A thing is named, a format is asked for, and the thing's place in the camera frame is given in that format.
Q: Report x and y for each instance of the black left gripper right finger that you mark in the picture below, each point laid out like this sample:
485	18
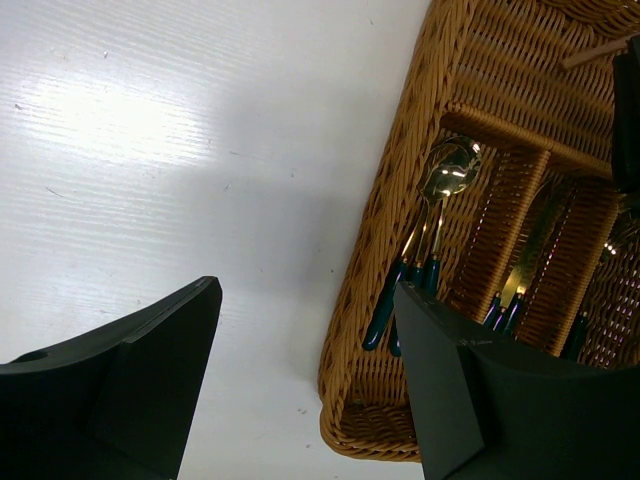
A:
487	407

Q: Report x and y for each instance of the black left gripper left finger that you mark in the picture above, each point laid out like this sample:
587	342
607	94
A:
116	402

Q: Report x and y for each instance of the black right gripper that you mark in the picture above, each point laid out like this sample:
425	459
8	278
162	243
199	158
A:
625	134

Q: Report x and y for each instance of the gold knife green handle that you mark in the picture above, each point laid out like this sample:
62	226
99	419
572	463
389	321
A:
513	312
522	272

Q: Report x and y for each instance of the small gold spoon green handle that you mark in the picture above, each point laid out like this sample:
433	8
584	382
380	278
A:
397	271

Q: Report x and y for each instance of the brown wicker cutlery tray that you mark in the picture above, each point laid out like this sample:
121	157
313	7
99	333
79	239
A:
491	70

